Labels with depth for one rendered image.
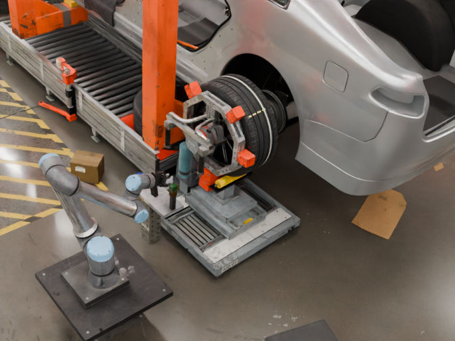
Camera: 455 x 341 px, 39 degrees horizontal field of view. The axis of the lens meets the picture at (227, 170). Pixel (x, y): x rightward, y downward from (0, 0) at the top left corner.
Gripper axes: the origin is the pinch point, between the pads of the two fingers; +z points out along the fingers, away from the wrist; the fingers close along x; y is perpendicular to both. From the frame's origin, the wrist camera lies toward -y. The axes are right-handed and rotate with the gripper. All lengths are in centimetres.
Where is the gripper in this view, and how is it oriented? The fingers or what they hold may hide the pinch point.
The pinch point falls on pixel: (170, 181)
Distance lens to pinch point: 404.7
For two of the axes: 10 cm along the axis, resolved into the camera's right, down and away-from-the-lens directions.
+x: -7.2, -4.9, 4.9
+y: 3.7, -8.7, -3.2
